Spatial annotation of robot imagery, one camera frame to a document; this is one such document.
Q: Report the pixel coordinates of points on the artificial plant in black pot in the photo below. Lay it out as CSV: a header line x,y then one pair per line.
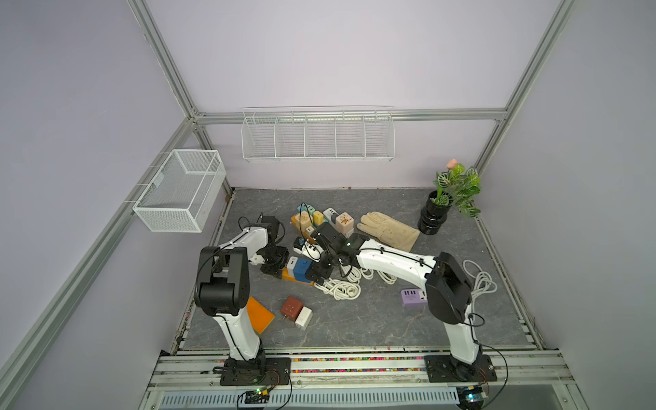
x,y
456,188

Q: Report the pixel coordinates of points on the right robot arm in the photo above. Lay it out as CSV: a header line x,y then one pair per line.
x,y
448,290

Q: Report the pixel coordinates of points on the purple power strip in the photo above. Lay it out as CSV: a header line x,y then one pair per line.
x,y
413,298

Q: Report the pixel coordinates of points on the red cube socket adapter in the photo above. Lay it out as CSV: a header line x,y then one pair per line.
x,y
291,308

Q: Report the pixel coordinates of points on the white grey power strip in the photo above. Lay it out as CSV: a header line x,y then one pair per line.
x,y
331,215

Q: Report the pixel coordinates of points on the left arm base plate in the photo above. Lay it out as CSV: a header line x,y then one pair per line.
x,y
270,371

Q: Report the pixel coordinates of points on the white usb charger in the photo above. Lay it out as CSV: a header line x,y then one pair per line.
x,y
304,317

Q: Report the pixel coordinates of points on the pink cube socket adapter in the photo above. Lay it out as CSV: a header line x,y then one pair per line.
x,y
345,224

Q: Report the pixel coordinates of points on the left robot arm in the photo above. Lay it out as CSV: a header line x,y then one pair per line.
x,y
222,286

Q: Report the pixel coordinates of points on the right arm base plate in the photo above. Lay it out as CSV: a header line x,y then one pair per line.
x,y
446,369

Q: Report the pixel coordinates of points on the white mesh wall basket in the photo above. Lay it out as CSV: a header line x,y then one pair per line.
x,y
180,196

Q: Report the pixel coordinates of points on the white wire wall shelf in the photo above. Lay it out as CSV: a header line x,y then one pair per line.
x,y
329,133

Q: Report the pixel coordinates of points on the orange power strip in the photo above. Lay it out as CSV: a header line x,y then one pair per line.
x,y
287,275

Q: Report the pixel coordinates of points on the orange sponge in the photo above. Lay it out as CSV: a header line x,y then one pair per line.
x,y
260,317

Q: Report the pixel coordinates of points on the beige work glove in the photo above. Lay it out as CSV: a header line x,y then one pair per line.
x,y
389,231

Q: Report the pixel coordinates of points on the blue cube socket adapter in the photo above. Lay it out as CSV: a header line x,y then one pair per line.
x,y
300,270

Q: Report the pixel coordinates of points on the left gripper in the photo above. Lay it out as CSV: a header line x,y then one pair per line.
x,y
274,270

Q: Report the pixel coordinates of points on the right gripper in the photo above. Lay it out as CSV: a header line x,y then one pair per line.
x,y
320,272

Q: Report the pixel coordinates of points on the yellow plug adapter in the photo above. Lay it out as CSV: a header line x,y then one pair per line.
x,y
318,218

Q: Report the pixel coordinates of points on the beige cube socket adapter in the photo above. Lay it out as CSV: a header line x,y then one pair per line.
x,y
302,221

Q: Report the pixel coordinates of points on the teal power strip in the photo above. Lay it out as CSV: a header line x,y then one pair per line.
x,y
304,207

